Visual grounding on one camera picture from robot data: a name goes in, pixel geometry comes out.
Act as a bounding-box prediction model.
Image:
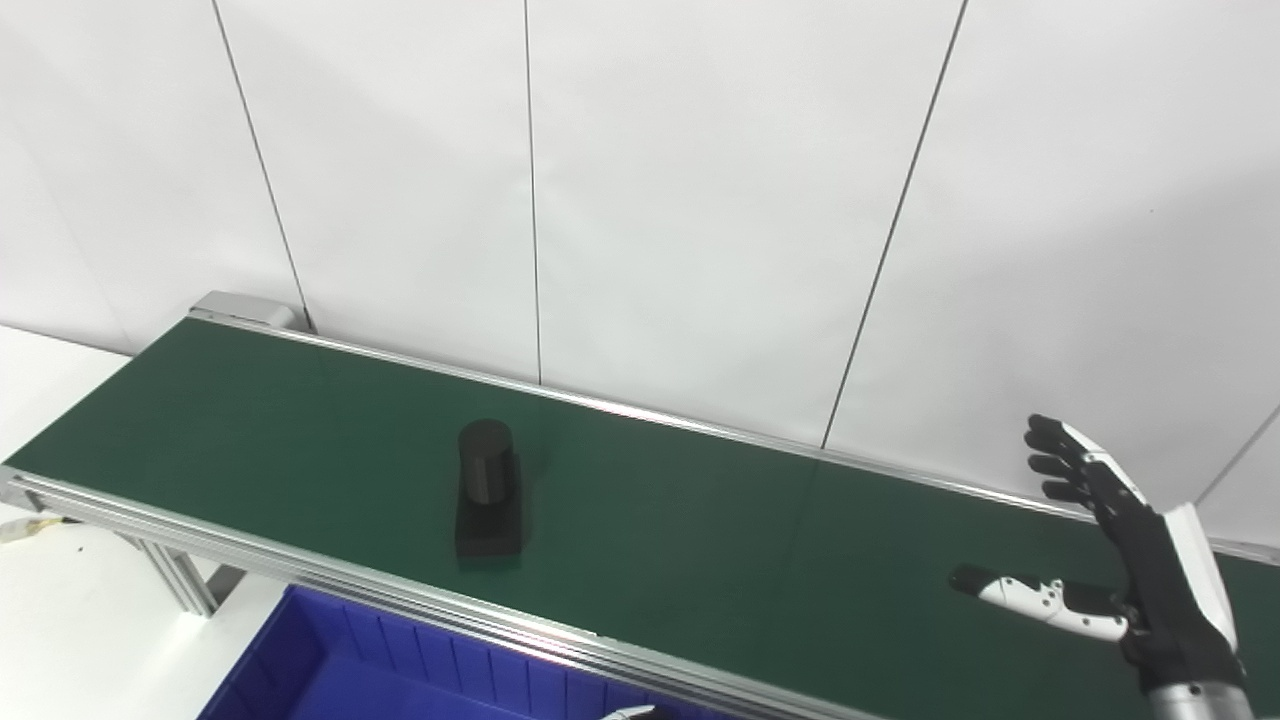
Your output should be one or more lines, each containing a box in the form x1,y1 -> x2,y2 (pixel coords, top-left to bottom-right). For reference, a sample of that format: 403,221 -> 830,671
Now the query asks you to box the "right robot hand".
950,415 -> 1247,693

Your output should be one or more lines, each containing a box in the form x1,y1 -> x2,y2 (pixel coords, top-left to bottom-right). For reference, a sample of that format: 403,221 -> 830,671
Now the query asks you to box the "black cylinder block part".
455,419 -> 524,559

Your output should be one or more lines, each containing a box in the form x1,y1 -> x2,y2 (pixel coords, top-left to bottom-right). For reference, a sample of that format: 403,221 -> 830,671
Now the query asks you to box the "green conveyor belt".
5,318 -> 1280,720
0,292 -> 1280,720

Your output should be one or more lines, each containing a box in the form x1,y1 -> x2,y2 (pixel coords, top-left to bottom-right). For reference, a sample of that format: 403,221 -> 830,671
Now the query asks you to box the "blue plastic bin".
198,585 -> 731,720

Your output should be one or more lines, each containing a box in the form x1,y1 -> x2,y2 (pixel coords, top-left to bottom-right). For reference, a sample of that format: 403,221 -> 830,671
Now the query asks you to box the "aluminium conveyor leg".
128,535 -> 247,618

